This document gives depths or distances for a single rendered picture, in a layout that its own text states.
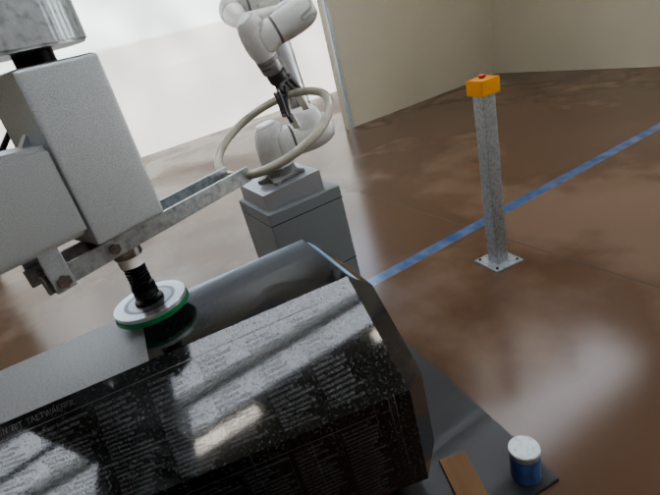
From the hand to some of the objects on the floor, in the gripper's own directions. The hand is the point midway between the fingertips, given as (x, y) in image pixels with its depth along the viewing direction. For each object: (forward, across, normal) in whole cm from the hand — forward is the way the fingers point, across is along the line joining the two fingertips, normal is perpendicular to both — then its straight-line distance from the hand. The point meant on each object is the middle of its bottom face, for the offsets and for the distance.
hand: (300, 115), depth 190 cm
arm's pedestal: (+118, +20, -44) cm, 128 cm away
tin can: (+99, +97, +70) cm, 155 cm away
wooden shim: (+94, +105, +52) cm, 150 cm away
